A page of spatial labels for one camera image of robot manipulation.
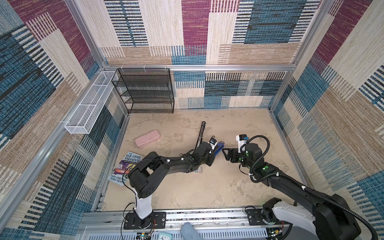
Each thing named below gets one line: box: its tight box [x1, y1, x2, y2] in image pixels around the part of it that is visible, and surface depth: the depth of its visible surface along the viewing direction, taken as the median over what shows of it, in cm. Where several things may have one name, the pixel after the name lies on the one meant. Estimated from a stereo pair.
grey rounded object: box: [180, 222, 203, 240], surface depth 70 cm
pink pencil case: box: [135, 129, 161, 148], surface depth 105 cm
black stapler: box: [194, 121, 206, 150], surface depth 107 cm
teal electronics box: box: [158, 232, 173, 240], surface depth 69 cm
